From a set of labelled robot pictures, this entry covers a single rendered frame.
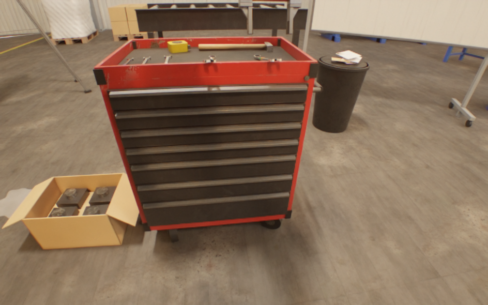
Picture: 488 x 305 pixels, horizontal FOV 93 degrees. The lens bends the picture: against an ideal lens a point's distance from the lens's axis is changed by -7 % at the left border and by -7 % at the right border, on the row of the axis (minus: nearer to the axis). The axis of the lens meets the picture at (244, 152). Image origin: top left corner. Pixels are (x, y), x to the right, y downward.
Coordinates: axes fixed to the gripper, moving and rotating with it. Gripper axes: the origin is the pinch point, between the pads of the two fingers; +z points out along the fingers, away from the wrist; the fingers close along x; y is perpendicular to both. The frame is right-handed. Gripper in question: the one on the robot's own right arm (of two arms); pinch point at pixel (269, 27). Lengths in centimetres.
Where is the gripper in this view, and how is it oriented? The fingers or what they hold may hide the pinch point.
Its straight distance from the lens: 89.8
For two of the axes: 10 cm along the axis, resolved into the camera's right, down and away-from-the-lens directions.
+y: 1.9, 3.8, -9.1
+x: 9.8, -0.9, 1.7
